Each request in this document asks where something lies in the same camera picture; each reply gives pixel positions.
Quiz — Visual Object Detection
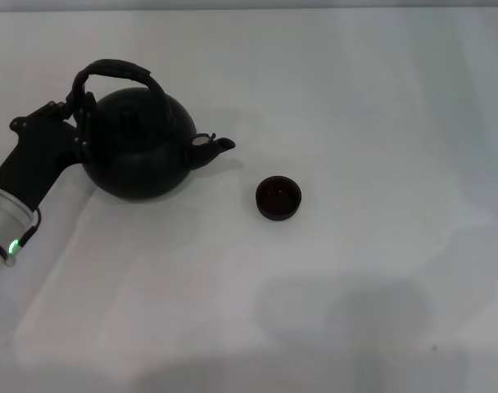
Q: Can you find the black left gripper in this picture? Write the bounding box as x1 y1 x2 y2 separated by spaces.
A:
0 75 96 210

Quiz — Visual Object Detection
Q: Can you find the black round teapot with handle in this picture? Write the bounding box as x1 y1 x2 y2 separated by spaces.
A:
70 59 237 201

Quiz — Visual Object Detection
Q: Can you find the small dark brown teacup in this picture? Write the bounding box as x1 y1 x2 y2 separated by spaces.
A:
255 174 303 222

